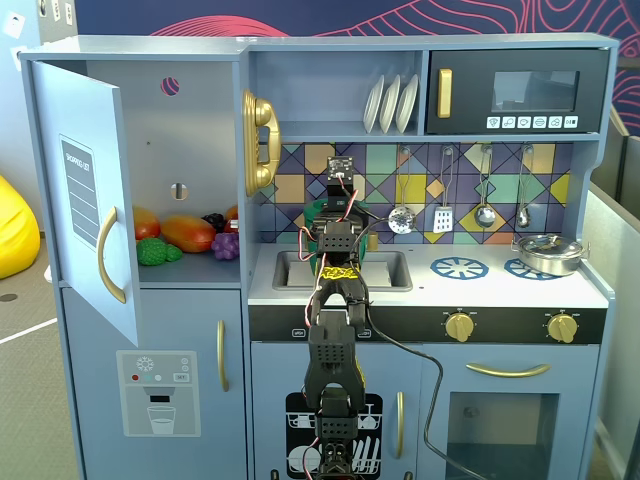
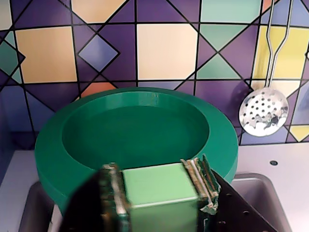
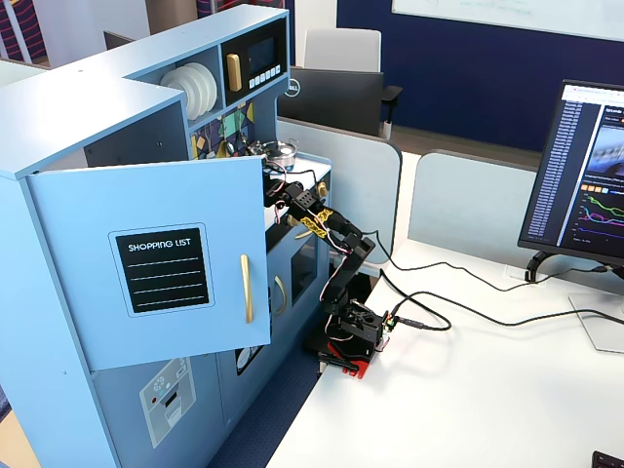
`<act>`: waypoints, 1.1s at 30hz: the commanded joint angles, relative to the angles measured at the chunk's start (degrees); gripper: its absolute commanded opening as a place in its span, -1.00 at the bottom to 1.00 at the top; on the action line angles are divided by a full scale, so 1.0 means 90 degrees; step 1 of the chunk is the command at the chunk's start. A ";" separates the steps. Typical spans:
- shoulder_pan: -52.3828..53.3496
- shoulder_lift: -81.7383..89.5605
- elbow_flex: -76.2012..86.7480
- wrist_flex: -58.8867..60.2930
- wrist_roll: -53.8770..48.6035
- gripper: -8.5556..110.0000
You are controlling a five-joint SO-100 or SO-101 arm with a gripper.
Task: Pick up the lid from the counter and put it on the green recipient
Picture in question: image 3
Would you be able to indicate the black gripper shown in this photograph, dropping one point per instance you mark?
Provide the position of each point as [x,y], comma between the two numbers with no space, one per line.
[269,187]

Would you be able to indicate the red robot base clamp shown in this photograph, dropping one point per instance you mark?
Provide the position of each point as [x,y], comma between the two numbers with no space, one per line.
[353,363]

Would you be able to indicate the black five-joint robot arm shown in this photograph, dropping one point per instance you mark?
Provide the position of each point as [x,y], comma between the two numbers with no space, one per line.
[348,265]

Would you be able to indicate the gold stove knob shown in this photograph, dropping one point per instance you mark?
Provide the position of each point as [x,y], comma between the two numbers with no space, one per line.
[322,188]
[292,222]

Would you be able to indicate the small steel toy pot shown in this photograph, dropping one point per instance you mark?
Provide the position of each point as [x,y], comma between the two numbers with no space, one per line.
[283,153]

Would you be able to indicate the hanging toy utensil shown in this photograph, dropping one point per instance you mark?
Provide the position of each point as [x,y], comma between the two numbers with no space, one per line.
[228,146]

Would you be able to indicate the grey rounded desk partition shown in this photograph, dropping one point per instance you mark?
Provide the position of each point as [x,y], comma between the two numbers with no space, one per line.
[468,205]
[361,185]

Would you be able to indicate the blue shopping list cabinet door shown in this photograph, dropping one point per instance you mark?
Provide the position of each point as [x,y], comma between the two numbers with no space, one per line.
[161,195]

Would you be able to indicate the black Dell monitor back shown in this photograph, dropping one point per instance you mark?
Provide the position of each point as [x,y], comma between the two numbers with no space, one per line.
[336,100]

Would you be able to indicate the white toy plate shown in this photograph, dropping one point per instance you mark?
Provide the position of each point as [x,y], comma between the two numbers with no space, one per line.
[196,92]
[212,87]
[174,90]
[205,90]

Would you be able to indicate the black toy microwave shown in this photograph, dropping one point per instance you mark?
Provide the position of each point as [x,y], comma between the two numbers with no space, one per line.
[261,51]

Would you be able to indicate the grey office chair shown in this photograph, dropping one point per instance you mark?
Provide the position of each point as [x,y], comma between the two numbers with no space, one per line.
[341,49]

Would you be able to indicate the dark monitor back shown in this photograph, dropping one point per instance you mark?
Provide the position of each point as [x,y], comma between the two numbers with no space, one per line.
[117,41]

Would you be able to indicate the light blue toy kitchen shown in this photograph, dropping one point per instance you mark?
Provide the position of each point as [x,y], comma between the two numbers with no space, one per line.
[44,273]

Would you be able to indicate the black monitor with lit screen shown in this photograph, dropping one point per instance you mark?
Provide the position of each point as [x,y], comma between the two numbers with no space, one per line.
[551,170]

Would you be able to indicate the silver monitor stand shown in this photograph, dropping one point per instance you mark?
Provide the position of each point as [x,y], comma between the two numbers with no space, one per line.
[597,322]

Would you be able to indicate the black keyboard corner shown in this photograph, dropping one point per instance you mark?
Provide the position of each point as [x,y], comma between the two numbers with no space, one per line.
[609,460]

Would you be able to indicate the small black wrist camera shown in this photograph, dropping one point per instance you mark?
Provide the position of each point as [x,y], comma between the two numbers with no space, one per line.
[254,147]

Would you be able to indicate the white wall whiteboard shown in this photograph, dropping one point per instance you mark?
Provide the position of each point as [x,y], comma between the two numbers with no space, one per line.
[507,12]

